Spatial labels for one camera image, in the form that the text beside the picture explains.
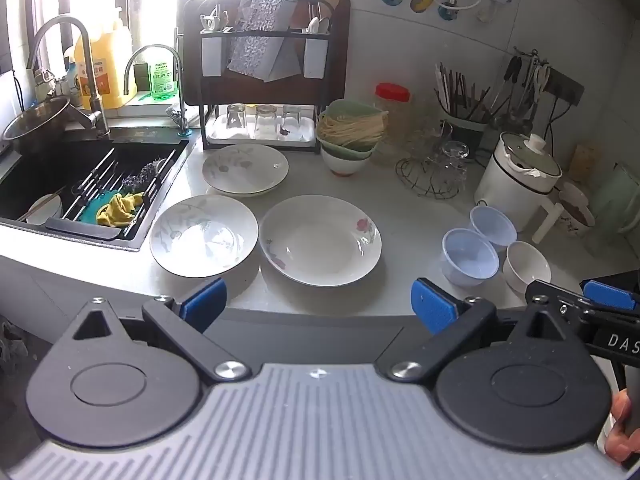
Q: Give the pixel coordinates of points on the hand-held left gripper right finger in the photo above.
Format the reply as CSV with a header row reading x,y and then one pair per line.
x,y
432,305

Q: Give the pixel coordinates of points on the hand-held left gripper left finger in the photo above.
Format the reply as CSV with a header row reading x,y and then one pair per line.
x,y
202,302

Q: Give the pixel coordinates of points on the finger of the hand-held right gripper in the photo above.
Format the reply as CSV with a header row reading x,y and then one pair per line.
x,y
560,292
612,294

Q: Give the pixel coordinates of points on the pale blue bowl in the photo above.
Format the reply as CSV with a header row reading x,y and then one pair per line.
x,y
495,225
470,260

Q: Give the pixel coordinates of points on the dark-rimmed leaf pattern plate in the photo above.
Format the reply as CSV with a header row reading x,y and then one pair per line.
x,y
200,240

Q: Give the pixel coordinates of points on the pink flower plate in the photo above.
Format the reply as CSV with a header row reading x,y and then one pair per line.
x,y
320,245

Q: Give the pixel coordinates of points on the gold-rimmed leaf pattern plate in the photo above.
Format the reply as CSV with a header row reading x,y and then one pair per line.
x,y
245,170

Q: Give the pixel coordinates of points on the person's right hand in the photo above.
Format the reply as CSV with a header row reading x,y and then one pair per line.
x,y
620,447

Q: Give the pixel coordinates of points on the patterned ceramic bowl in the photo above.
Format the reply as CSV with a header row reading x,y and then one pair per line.
x,y
575,222

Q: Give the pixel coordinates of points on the pale green pitcher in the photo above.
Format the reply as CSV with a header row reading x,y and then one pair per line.
x,y
615,200

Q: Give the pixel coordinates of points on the white electric pot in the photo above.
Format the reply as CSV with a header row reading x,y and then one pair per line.
x,y
510,190

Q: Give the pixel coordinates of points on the yellow cloth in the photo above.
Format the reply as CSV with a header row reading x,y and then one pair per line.
x,y
117,210

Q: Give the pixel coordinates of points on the yellow packet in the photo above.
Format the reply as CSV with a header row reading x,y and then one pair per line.
x,y
584,162

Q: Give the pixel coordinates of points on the teal scrub pad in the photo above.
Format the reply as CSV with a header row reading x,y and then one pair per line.
x,y
90,212

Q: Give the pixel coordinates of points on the black sink drain rack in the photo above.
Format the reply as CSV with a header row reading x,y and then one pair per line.
x,y
75,226

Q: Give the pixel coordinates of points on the glass mug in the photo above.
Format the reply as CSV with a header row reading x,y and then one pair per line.
x,y
425,135
455,152

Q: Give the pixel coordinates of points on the white bowl with red foot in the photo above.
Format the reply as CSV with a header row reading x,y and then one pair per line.
x,y
345,164

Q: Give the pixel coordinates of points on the white drain tray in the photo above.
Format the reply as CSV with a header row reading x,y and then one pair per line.
x,y
260,142

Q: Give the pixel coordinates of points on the bundle of dried noodles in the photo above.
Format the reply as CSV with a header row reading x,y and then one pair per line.
x,y
350,130

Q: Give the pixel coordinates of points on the black power strip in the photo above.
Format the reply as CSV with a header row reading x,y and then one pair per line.
x,y
567,89

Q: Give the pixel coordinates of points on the small steel faucet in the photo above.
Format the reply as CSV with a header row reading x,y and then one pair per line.
x,y
181,95

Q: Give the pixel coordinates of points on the utensil holder with chopsticks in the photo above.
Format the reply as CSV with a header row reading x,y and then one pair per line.
x,y
457,95

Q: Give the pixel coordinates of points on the black kitchen sink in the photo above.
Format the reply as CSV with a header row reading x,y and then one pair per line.
x,y
30,180

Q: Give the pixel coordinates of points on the green colander basket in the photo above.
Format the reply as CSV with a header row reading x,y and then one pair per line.
x,y
350,107

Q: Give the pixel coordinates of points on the kitchen scissors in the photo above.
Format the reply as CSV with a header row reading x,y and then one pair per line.
x,y
542,77

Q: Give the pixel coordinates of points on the red-lidded plastic jar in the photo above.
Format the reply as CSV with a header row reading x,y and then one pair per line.
x,y
392,92

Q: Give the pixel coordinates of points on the dark wooden cutting board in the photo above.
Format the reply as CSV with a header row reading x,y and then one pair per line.
x,y
270,92

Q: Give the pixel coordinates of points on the green detergent bottle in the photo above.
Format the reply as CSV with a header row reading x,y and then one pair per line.
x,y
164,82

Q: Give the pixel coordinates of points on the black knife rack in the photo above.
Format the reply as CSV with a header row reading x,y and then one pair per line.
x,y
212,60

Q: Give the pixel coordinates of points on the steel pot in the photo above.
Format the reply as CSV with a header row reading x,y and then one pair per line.
x,y
35,125

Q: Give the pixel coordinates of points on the yellow oil bottle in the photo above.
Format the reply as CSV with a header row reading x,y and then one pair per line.
x,y
112,70

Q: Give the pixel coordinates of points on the wide knife blade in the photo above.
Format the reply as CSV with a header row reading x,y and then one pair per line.
x,y
285,65

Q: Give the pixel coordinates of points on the tall steel faucet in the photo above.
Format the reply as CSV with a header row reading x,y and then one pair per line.
x,y
90,75

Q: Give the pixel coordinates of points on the hammered steel cleaver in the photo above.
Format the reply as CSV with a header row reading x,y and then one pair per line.
x,y
252,45

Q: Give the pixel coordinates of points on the black wall hook rail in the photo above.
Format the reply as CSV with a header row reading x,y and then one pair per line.
x,y
530,55

